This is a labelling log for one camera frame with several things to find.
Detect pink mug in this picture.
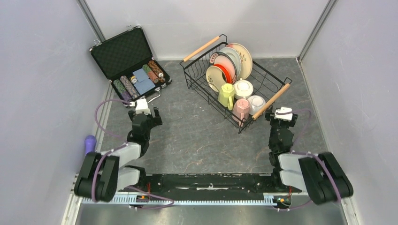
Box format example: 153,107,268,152
232,98,251,127

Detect white cup with handle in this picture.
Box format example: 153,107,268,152
233,79,254,99

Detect yellow green mug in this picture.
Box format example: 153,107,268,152
217,83,235,110

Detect pink and cream plate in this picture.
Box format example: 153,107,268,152
227,43,253,80

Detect black wire dish rack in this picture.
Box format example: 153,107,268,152
180,34,292,133

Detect cream plate with black spot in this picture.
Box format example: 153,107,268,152
206,66,227,92

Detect white scalloped plate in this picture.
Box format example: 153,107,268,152
220,46,242,76

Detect orange plate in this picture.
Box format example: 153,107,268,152
214,64,232,84

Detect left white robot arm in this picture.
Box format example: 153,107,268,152
73,107,162,202

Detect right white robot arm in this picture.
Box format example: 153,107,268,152
265,107,354,205

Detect blue card deck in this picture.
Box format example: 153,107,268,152
133,68,155,95

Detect purple flashlight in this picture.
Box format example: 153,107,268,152
84,135,97,154

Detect black poker chip case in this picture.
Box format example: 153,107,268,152
89,26,172,101

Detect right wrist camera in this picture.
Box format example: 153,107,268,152
275,107,293,121

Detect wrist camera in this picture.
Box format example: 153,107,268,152
275,107,293,121
129,98,152,115

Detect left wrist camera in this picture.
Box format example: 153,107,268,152
129,98,152,115

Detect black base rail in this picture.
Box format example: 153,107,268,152
122,172,301,203

